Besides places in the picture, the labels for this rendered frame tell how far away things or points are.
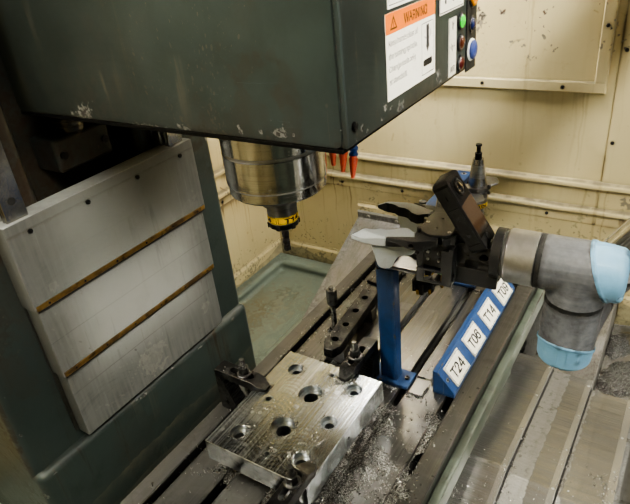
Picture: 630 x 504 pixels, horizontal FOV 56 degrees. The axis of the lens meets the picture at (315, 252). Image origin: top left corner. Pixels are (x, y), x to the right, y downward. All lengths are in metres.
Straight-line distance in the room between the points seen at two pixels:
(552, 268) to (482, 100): 1.10
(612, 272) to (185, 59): 0.60
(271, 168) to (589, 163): 1.17
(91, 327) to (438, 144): 1.19
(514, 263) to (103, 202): 0.80
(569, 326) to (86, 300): 0.90
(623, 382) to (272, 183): 1.24
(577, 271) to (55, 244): 0.89
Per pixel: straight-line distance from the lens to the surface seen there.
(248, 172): 0.86
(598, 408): 1.66
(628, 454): 1.64
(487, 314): 1.51
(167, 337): 1.48
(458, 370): 1.35
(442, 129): 1.92
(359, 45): 0.71
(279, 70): 0.71
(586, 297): 0.83
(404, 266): 1.16
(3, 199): 1.14
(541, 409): 1.58
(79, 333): 1.30
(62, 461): 1.44
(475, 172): 1.46
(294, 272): 2.39
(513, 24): 1.77
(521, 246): 0.81
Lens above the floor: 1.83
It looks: 30 degrees down
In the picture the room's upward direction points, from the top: 6 degrees counter-clockwise
